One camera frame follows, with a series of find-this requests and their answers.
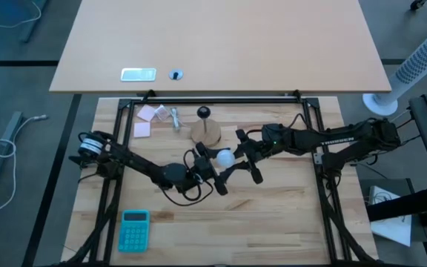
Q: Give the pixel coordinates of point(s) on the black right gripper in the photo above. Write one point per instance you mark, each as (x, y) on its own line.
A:
(252, 155)

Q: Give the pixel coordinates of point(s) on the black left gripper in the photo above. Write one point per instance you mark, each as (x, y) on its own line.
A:
(208, 167)

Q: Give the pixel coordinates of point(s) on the white lightbulb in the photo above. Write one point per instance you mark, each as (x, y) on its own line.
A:
(225, 158)

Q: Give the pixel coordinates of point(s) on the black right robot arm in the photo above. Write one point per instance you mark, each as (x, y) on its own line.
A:
(310, 139)

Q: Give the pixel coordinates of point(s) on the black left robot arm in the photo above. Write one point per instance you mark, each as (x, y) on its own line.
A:
(139, 163)

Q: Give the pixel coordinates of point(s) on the pink sticky note pad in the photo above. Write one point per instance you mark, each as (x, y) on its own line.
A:
(147, 113)
(142, 130)

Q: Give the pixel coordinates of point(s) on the teal calculator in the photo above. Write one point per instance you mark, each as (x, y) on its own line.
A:
(134, 231)

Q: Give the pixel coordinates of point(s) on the light wooden desk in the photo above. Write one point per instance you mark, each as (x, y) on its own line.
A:
(217, 41)

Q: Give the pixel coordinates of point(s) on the silver desk power plate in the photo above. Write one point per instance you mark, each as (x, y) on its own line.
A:
(138, 74)

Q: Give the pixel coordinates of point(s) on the white paper box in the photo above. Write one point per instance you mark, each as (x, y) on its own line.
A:
(395, 230)

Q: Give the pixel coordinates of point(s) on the white tower fan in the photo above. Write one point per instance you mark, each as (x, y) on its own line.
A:
(417, 63)

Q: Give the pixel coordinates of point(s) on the black caster wheel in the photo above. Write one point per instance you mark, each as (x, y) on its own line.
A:
(416, 4)

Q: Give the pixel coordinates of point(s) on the black aluminium table frame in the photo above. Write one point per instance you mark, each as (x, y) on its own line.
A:
(217, 100)

